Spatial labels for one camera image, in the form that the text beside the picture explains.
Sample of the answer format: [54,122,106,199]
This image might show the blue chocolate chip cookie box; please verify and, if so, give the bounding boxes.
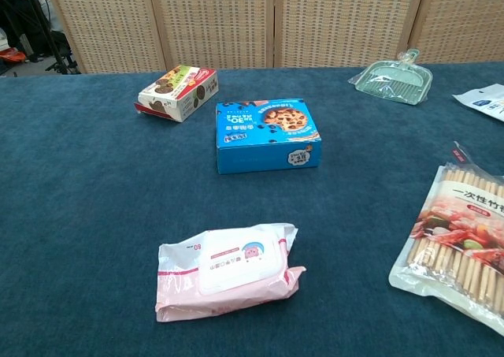
[215,98,323,175]

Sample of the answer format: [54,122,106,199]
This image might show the red white snack box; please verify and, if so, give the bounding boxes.
[133,65,220,124]

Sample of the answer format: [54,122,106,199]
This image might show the pink wet wipes pack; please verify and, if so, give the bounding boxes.
[154,222,307,323]

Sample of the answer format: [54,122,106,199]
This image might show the woven rattan folding screen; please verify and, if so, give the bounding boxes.
[41,0,504,75]

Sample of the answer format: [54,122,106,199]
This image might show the green dustpan in plastic wrap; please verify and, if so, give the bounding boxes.
[347,48,434,106]

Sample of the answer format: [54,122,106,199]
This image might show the bamboo skewers plastic pack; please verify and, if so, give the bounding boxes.
[388,140,504,337]

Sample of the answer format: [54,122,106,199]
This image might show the white blue plastic pouch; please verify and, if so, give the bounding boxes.
[451,83,504,123]

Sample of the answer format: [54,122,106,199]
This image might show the black tripod stand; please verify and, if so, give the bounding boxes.
[0,0,82,76]

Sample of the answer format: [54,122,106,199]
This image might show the orange bag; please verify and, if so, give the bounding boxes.
[0,47,28,64]

